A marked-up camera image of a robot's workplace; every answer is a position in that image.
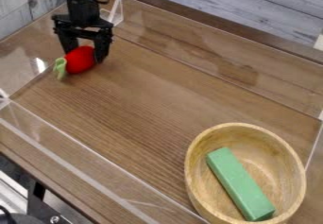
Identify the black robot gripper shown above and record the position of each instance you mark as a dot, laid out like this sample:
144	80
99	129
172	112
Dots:
83	23

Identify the red plush strawberry toy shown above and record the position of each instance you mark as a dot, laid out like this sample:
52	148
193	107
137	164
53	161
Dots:
76	62

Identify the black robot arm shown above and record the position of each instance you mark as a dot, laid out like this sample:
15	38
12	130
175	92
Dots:
83	23

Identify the green rectangular block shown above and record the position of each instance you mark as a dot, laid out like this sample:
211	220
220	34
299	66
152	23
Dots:
239	185

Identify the wooden bowl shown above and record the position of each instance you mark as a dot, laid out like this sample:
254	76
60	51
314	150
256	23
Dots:
270	161

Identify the clear acrylic tray wall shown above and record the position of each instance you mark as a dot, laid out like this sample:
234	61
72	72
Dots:
103	136

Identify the black metal bracket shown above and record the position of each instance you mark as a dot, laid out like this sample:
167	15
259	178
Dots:
39	209

